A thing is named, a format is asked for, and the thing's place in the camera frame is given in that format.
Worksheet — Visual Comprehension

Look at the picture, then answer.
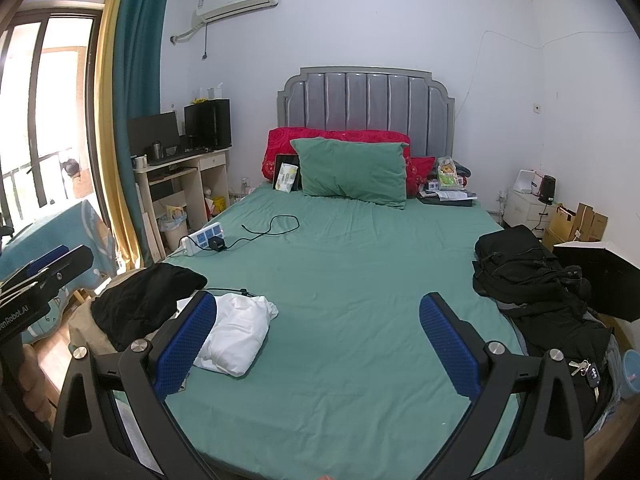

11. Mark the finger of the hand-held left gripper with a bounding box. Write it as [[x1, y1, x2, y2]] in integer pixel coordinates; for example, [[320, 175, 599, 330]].
[[0, 244, 72, 287], [0, 245, 95, 306]]

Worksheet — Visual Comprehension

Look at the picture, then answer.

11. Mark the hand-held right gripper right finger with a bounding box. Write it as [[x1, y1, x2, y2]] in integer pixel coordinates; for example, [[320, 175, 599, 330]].
[[419, 292, 586, 480]]

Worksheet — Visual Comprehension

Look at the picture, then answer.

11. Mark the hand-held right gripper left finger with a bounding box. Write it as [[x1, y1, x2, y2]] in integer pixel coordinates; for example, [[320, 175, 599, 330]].
[[50, 290, 221, 480]]

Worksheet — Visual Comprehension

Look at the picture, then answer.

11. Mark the white shirt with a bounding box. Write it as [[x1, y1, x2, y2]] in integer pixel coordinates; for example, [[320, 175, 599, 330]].
[[176, 292, 279, 378]]

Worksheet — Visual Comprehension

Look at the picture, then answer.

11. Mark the person's left hand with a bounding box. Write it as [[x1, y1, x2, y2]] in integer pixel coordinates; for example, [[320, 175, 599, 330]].
[[10, 342, 56, 423]]

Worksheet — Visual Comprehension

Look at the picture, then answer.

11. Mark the teal printed cloth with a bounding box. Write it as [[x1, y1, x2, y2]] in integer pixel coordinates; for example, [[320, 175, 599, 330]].
[[0, 199, 118, 346]]

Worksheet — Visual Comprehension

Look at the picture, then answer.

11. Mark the black folded garment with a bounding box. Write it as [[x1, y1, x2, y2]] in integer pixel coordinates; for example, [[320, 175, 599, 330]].
[[90, 262, 208, 353]]

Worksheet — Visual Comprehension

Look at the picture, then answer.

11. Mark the beige garment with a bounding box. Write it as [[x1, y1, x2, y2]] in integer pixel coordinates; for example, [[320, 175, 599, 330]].
[[67, 300, 121, 361]]

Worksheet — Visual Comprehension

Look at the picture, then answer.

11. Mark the white power strip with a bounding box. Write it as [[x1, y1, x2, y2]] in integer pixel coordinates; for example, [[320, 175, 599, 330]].
[[180, 222, 224, 257]]

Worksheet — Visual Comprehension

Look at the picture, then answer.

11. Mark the trash bin with bag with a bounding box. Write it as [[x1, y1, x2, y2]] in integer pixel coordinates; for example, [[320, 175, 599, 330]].
[[159, 210, 188, 251]]

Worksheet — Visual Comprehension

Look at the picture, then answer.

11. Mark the black backpack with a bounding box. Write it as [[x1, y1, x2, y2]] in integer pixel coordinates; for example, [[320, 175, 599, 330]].
[[472, 225, 618, 431]]

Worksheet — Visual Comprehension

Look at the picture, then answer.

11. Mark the bunch of keys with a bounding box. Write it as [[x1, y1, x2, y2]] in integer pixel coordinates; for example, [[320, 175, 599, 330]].
[[567, 359, 603, 390]]

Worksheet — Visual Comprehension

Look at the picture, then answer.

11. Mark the balcony glass door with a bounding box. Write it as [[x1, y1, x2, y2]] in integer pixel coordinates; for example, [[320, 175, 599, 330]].
[[0, 7, 101, 241]]

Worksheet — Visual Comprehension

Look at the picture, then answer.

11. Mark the white nightstand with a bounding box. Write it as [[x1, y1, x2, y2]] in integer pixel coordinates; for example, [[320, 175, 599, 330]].
[[502, 190, 556, 236]]

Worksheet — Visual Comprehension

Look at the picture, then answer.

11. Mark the black monitor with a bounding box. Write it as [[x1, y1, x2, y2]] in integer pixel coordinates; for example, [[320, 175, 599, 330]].
[[127, 111, 181, 161]]

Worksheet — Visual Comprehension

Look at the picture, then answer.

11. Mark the yellow curtain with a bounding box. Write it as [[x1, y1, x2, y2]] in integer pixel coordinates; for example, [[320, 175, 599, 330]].
[[94, 0, 146, 268]]

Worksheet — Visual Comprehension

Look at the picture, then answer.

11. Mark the brown paper bag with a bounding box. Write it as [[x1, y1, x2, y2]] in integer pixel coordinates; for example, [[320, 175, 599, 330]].
[[550, 203, 578, 245]]

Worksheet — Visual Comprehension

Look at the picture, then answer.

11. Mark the open black box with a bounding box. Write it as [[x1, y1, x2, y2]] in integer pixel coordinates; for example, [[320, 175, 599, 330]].
[[552, 241, 640, 322]]

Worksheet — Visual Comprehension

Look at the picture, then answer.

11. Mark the green yellow snack bag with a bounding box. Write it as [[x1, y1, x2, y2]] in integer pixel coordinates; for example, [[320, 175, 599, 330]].
[[436, 157, 460, 191]]

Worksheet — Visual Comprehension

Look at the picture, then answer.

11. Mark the beige computer desk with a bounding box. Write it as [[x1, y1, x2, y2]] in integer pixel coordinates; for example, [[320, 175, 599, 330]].
[[132, 147, 232, 261]]

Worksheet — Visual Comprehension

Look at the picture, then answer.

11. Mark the small red pillow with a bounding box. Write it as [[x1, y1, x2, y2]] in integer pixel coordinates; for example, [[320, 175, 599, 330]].
[[407, 156, 437, 196]]

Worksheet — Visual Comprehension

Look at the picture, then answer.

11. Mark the white small appliance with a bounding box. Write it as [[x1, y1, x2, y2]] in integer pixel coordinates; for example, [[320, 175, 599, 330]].
[[515, 169, 543, 195]]

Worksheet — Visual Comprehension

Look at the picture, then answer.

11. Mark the black cylindrical speaker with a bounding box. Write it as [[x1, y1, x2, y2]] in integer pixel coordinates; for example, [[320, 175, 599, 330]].
[[537, 175, 557, 206]]

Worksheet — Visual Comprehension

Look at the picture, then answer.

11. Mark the blue bucket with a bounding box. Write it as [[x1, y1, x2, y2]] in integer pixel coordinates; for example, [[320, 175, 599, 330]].
[[620, 349, 640, 401]]

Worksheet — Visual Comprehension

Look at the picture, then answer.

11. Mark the cardboard box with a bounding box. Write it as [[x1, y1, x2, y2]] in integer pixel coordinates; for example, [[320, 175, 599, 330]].
[[575, 202, 610, 243]]

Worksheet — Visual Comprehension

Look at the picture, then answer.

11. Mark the teal curtain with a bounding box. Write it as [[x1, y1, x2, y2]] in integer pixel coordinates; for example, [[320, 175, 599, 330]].
[[111, 0, 172, 266]]

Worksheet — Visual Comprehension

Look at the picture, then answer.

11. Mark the white yellow packet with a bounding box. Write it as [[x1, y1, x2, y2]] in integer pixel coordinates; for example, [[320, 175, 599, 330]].
[[275, 162, 299, 193]]

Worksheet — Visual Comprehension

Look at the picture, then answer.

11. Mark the black computer tower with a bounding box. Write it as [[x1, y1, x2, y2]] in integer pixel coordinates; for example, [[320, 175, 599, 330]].
[[184, 99, 233, 151]]

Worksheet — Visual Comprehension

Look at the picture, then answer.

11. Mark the green pillow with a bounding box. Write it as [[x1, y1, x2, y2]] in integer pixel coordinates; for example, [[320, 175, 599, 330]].
[[290, 137, 410, 211]]

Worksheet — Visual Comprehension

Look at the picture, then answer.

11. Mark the black tablet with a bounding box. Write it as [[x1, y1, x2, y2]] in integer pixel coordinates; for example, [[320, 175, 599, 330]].
[[272, 154, 301, 192]]

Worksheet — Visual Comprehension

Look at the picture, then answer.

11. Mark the long red pillow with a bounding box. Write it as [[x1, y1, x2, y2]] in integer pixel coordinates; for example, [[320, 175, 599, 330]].
[[262, 127, 412, 181]]

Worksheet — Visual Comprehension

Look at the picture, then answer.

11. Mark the grey padded headboard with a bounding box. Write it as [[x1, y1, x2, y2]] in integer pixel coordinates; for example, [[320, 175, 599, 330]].
[[277, 66, 457, 161]]

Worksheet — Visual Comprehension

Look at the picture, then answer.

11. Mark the black charger with cable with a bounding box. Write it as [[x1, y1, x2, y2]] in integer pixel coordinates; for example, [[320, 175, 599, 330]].
[[209, 214, 301, 253]]

